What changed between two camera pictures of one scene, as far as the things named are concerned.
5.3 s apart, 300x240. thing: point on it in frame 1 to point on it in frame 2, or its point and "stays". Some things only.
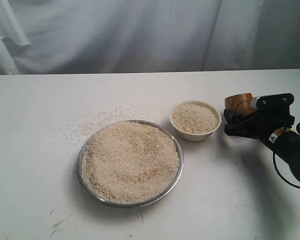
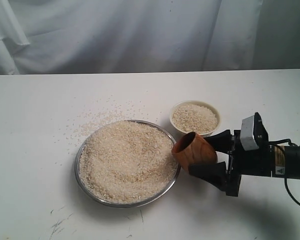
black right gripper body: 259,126 to 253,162
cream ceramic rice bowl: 194,120 stays
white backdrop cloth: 67,36 stays
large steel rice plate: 129,164 stays
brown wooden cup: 240,103 to 191,149
